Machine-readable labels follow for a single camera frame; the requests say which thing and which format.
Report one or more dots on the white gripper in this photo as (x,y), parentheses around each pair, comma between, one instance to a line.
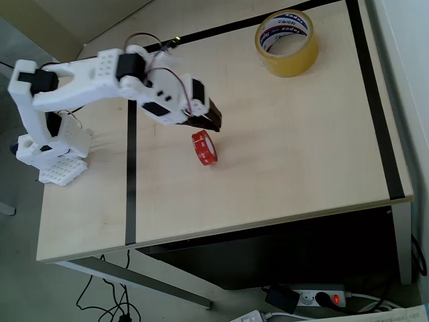
(201,108)

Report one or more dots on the red tape roll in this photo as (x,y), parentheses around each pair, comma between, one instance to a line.
(209,161)

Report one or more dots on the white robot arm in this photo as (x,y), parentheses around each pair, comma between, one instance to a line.
(83,84)

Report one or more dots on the long black tape strip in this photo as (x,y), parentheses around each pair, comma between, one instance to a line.
(234,25)
(131,184)
(372,100)

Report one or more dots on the yellow tape roll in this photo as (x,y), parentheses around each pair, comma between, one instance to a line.
(295,67)

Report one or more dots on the black panel under table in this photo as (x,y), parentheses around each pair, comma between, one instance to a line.
(285,251)

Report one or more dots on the grey slanted table bar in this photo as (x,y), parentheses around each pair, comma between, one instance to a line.
(134,278)

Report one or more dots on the black power adapter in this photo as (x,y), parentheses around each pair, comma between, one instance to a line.
(281,299)

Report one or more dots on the black clamp knob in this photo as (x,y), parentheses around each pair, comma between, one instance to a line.
(14,148)

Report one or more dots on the small white power strip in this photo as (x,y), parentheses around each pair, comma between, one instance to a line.
(248,317)

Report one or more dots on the grey desk leg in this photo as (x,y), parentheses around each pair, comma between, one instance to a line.
(6,69)

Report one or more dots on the black round plug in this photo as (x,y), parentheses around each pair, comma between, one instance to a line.
(322,299)

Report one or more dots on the grey desk foot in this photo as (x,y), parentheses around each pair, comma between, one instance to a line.
(6,208)

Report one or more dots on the grey upright table leg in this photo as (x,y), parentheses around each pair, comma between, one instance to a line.
(403,245)

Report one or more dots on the printed paper sheet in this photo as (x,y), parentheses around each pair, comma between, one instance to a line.
(385,315)

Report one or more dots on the wrist camera with green light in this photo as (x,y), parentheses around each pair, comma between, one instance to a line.
(170,58)

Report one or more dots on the white perforated base plate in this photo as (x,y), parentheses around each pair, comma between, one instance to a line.
(62,171)

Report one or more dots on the white power strip red switch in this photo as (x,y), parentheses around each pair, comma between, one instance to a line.
(310,296)

